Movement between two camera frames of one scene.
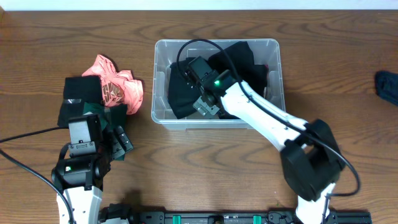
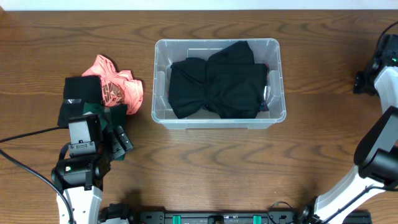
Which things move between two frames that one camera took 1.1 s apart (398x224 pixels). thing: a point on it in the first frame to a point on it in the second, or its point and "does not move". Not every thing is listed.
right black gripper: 204,97 to 360,83
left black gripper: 117,144 does not move
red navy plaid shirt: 266,66 does not move
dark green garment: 111,116 does not move
